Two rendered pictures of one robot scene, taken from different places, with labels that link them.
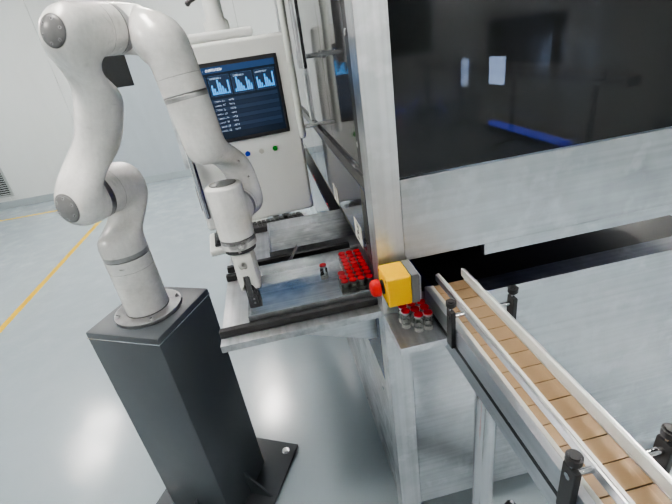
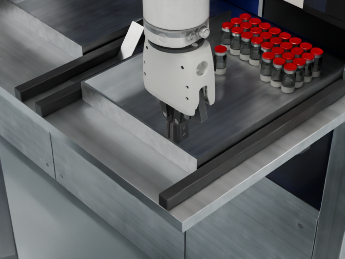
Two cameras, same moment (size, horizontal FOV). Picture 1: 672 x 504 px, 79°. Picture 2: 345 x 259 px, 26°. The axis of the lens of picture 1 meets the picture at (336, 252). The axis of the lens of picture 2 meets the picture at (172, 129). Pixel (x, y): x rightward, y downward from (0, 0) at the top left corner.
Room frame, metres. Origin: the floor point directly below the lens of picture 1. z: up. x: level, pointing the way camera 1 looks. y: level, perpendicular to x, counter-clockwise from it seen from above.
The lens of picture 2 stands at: (0.24, 0.73, 1.58)
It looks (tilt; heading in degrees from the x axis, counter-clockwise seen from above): 38 degrees down; 323
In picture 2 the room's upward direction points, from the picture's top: straight up
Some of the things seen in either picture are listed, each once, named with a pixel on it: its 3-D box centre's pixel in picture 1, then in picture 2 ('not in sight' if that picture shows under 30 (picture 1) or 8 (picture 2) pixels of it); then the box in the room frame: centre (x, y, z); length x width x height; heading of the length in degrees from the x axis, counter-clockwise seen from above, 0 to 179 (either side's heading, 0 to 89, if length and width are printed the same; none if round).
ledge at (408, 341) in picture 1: (420, 328); not in sight; (0.76, -0.17, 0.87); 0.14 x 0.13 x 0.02; 97
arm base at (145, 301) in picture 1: (138, 282); not in sight; (1.05, 0.57, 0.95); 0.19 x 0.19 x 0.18
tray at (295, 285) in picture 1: (310, 282); (215, 82); (1.00, 0.08, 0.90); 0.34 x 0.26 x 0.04; 96
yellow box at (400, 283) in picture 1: (398, 283); not in sight; (0.77, -0.13, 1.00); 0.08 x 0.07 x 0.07; 97
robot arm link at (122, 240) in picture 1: (119, 209); not in sight; (1.08, 0.56, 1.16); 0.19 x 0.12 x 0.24; 158
